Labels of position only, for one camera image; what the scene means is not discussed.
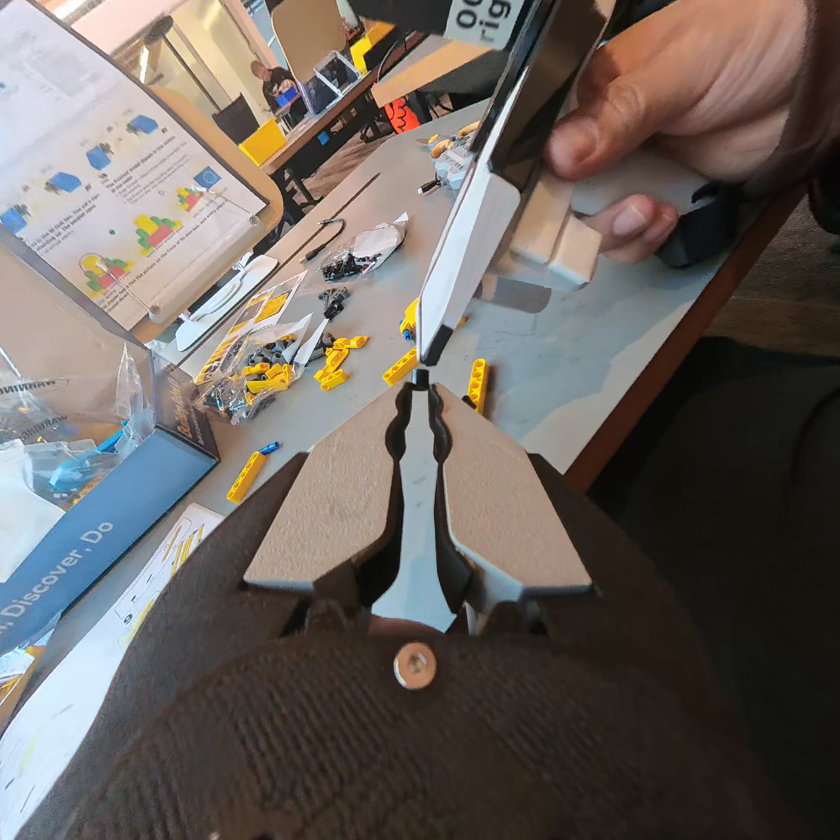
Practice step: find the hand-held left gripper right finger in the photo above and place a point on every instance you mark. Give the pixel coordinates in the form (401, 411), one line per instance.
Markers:
(512, 518)

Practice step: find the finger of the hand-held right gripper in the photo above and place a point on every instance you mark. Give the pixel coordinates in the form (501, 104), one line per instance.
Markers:
(466, 262)
(518, 295)

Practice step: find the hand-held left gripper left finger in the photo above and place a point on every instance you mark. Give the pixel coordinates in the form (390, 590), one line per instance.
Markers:
(321, 512)

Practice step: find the yellow curved panel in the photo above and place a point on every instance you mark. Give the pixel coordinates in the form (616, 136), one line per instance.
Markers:
(410, 315)

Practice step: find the long yellow holed beam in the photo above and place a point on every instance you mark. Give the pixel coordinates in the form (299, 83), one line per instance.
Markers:
(480, 380)
(400, 366)

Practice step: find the small black bush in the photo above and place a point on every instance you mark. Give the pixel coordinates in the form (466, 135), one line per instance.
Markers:
(421, 377)

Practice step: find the person's right forearm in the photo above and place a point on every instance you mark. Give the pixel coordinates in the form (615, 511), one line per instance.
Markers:
(820, 98)

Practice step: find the grey desk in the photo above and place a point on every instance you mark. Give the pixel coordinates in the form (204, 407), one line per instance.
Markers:
(590, 341)

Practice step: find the wooden background desk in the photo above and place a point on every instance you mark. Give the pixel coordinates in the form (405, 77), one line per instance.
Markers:
(433, 65)

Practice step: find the person's right hand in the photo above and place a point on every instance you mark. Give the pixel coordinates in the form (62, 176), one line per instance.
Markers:
(689, 85)

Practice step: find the small grey orange tool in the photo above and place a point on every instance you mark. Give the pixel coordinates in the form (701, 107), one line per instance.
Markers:
(453, 138)

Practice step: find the short thick yellow beam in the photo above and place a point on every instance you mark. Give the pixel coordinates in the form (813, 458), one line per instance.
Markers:
(246, 476)

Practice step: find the grey robot hub block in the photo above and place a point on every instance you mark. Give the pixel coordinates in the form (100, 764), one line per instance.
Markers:
(453, 167)

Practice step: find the clear bag black parts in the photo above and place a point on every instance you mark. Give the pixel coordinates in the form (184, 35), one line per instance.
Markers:
(364, 253)

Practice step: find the orange plastic item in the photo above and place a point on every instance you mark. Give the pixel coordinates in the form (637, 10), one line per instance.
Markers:
(401, 118)

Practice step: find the small yellow three-hole beam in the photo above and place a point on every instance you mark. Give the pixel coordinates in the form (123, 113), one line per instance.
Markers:
(333, 380)

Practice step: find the loose black connector pieces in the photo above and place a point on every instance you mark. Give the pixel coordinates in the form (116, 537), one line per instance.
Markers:
(334, 300)

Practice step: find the clear bag yellow connectors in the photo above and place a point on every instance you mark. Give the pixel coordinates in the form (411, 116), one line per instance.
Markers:
(262, 374)

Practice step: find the yellow angled panel piece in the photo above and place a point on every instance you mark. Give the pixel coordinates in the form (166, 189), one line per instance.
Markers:
(334, 361)

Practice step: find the yellow foam block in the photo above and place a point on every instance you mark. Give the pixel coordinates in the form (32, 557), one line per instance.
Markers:
(364, 49)

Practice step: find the yellow black sticker sheet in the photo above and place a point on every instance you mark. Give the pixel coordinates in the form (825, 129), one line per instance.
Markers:
(256, 321)

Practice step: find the blue cardboard kit box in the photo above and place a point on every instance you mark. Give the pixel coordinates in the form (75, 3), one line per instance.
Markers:
(98, 525)

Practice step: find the flat grey stand base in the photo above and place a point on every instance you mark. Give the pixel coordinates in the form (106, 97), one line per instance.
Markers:
(223, 302)

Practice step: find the blue robot part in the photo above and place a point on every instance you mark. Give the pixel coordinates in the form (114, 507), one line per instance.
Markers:
(85, 463)

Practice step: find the tan sign board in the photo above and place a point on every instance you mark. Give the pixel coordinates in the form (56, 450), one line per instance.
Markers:
(223, 157)

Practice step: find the clear printed plastic bag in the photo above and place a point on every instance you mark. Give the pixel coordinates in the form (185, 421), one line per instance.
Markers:
(65, 420)

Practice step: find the white instruction booklet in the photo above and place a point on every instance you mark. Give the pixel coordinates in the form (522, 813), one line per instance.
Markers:
(85, 689)

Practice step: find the white wrapping paper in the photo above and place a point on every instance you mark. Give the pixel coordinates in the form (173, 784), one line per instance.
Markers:
(19, 525)

